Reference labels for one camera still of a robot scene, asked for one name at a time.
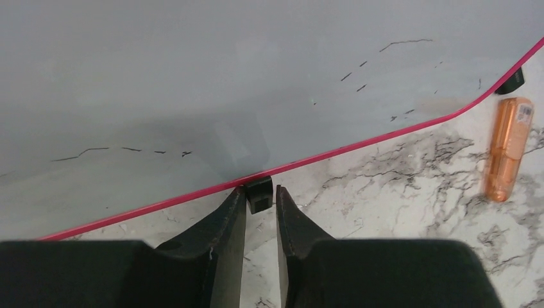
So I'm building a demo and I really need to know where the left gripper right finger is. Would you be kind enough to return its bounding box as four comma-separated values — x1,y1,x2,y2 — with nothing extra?
276,186,502,307

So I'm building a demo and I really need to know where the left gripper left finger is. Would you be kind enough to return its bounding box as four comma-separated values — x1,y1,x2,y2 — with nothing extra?
1,188,246,307

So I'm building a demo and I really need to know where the pink framed whiteboard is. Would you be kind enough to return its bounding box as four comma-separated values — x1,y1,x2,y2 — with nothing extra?
1,1,543,240

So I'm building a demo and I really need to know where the black wire whiteboard stand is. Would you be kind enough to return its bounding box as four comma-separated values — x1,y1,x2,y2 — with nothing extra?
244,67,525,214

